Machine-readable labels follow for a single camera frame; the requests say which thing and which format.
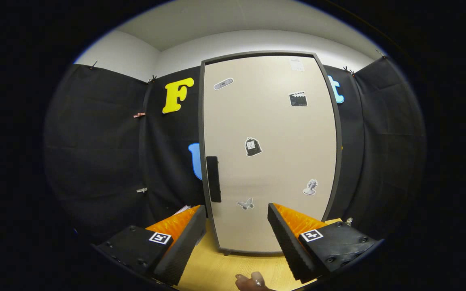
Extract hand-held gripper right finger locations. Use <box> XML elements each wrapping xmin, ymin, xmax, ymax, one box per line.
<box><xmin>267</xmin><ymin>203</ymin><xmax>383</xmax><ymax>283</ymax></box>

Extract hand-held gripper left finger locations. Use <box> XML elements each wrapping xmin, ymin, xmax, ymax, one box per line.
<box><xmin>95</xmin><ymin>205</ymin><xmax>207</xmax><ymax>287</ymax></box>

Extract black door handle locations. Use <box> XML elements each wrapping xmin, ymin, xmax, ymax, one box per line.
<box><xmin>206</xmin><ymin>156</ymin><xmax>222</xmax><ymax>202</ymax></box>

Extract grey shoe cabinet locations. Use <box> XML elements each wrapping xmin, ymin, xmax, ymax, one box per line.
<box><xmin>198</xmin><ymin>51</ymin><xmax>343</xmax><ymax>256</ymax></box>

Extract beige shoe cabinet door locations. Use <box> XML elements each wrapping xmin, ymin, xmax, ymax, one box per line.
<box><xmin>203</xmin><ymin>56</ymin><xmax>337</xmax><ymax>252</ymax></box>

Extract black backdrop cloth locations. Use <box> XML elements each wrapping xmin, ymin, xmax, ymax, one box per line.
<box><xmin>43</xmin><ymin>55</ymin><xmax>426</xmax><ymax>244</ymax></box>

